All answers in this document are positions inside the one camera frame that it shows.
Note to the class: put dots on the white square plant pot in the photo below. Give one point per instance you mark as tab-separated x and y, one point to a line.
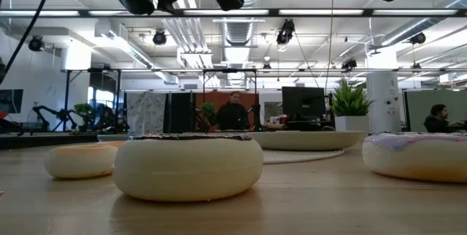
352	123

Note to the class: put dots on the small green potted plant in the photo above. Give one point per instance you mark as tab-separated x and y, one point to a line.
84	111
208	110

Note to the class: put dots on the black ceiling spotlight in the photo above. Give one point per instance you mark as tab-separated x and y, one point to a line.
418	38
36	44
284	34
159	38
349	64

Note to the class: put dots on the white round column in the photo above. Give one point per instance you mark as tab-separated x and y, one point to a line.
383	96

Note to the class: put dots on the red flat strip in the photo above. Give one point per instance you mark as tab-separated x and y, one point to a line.
2	115

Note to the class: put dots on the black panel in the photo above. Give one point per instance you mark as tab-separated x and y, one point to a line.
181	112

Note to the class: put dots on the silver ventilation duct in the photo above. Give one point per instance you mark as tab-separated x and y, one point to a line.
238	32

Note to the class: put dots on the patterned curtain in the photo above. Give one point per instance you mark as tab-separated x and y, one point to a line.
146	112

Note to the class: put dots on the purple glazed large donut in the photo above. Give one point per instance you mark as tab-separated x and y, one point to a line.
416	162

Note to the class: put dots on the orange wall panel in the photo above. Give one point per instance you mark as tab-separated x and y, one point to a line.
215	98

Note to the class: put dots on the red cup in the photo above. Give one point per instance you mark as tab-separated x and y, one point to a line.
283	120

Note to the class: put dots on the black computer monitor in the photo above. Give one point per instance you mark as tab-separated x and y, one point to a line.
303	101

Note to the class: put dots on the person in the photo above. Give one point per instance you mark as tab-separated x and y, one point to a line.
232	116
436	122

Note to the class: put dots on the large spiky green plant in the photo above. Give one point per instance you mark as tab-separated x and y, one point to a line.
350	101

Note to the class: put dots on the beige round plate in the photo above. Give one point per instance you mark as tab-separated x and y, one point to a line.
310	141

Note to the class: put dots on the black table frame rail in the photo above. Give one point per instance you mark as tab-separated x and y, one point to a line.
44	141

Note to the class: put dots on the black background robot arm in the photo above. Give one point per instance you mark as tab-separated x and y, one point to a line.
54	112
109	118

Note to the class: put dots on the black overhead light bar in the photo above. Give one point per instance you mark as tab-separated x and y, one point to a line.
84	12

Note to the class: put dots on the small grey bowl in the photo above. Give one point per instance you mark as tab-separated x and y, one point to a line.
109	138

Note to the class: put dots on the dark wall screen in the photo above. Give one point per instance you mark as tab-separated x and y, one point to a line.
11	100

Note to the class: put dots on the chocolate glazed cream donut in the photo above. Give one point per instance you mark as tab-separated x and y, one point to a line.
188	169

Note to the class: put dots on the grey partition panel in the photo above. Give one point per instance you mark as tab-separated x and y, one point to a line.
419	107

